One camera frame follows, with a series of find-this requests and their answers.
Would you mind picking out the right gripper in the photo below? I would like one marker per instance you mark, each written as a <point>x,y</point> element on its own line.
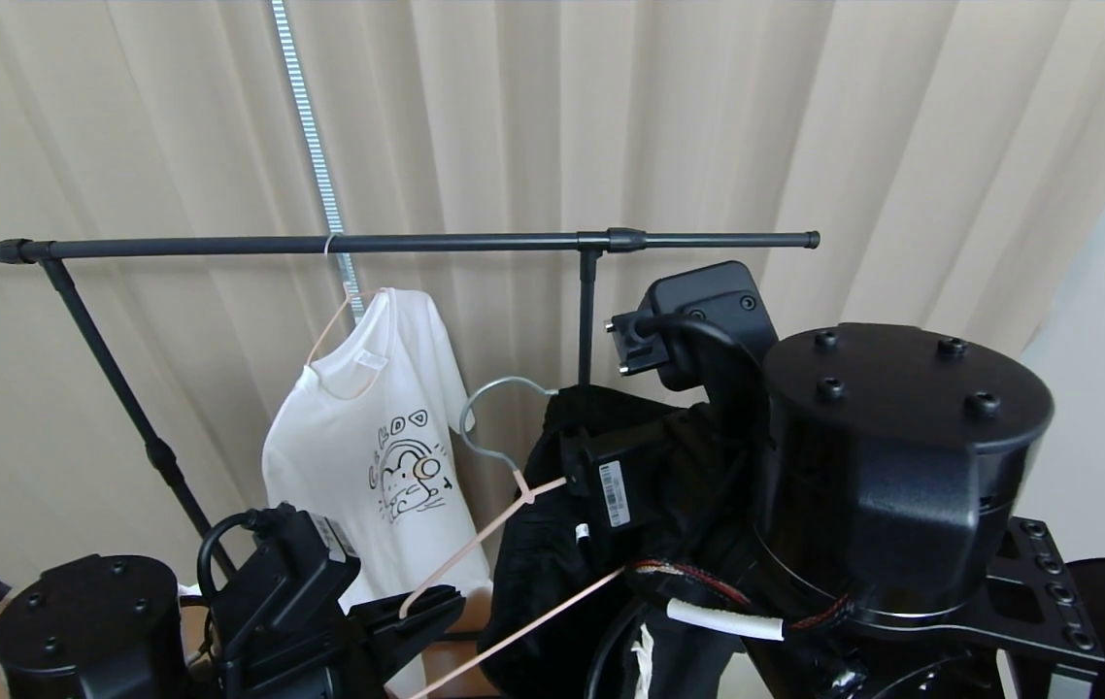
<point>650,476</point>

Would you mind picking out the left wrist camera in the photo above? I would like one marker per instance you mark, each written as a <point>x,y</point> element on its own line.
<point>290,563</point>

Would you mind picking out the white printed t-shirt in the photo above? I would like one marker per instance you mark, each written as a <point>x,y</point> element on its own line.
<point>339,456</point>

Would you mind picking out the beige curtain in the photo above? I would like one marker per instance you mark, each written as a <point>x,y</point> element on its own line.
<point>611,116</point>

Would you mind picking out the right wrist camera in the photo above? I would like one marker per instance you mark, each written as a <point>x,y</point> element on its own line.
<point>708,301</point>

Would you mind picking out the pink clothes hanger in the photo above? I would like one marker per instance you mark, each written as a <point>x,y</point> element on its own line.
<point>351,291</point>
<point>521,485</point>

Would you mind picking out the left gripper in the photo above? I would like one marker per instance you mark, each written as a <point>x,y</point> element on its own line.
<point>310,660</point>

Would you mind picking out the black knit garment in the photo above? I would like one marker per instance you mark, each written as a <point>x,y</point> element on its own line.
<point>543,582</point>

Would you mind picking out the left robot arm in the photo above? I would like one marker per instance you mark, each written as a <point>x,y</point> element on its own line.
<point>86,631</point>

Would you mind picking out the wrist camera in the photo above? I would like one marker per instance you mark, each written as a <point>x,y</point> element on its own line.
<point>708,301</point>
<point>290,563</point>

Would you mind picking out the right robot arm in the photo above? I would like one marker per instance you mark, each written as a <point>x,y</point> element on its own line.
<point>902,466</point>

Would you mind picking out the black clothes rack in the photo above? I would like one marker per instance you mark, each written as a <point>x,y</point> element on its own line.
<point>222,246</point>

